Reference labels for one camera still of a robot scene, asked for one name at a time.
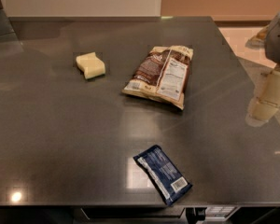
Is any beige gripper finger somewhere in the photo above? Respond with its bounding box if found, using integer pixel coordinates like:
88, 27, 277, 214
249, 64, 280, 122

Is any brown chip bag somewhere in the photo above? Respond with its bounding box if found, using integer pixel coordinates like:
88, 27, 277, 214
122, 46, 193, 110

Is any blue rxbar wrapper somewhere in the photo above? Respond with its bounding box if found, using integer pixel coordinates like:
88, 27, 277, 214
133, 145, 192, 206

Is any yellow sponge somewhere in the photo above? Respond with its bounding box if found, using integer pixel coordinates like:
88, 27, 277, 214
76, 52, 105, 79

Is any black under-table bracket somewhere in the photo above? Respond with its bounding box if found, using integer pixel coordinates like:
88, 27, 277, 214
186, 207, 205, 224

